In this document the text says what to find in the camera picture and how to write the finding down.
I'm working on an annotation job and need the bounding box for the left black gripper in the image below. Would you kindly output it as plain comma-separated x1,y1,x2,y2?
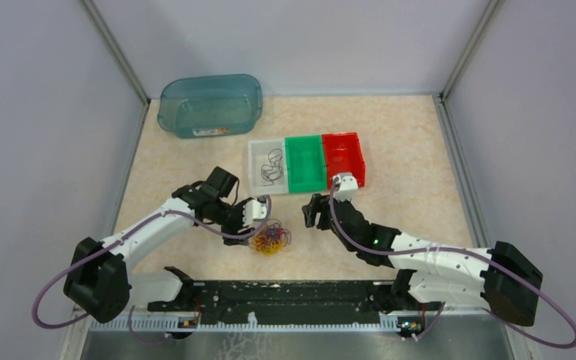
211,196,256,246

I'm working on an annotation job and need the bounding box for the black thin cable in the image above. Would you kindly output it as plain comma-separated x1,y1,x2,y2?
259,146,286,188

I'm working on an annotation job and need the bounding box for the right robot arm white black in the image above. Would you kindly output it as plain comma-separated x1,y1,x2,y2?
301,193,543,326

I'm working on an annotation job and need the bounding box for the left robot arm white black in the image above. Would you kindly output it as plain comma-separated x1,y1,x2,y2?
63,166,272,323

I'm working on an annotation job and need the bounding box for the green plastic bin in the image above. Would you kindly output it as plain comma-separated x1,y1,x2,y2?
285,135,327,194

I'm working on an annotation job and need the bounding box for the red plastic bin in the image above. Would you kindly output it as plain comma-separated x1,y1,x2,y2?
322,132,366,189

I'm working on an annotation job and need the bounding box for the white plastic bin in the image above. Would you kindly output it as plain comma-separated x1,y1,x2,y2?
247,138,289,197

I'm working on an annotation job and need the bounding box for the teal transparent plastic tub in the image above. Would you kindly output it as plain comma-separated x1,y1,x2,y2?
157,73,263,139

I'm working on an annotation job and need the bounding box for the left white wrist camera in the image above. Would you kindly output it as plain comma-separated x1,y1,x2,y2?
242,195,272,225

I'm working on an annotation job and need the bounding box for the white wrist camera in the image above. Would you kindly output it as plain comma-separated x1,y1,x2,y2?
331,172,359,202
242,195,272,225

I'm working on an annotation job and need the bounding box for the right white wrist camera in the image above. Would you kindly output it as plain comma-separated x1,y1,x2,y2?
331,172,359,202

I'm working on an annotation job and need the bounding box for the red tangled cable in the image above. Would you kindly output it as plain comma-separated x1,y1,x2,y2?
250,218,293,254

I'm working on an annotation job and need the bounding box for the yellow tangled cable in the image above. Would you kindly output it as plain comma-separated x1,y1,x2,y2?
249,229,290,257

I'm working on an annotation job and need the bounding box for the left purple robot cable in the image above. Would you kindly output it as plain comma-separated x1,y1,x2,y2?
31,194,273,331

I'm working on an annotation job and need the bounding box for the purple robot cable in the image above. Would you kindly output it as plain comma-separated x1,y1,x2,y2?
327,179,576,350
31,194,273,331

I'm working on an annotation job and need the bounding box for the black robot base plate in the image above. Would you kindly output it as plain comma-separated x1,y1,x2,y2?
147,280,422,326

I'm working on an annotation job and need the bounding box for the white slotted cable duct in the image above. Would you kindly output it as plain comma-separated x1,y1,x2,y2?
89,313,402,334

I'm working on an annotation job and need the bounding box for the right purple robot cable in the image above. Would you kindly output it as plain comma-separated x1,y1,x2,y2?
327,179,576,350

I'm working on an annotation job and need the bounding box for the left aluminium frame post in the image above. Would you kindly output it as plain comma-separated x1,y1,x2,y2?
78,0,150,106

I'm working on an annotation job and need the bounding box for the aluminium frame post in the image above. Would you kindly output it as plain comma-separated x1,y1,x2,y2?
78,0,150,106
440,0,505,104

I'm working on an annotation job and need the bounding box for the right aluminium frame post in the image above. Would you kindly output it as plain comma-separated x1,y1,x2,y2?
440,0,505,104

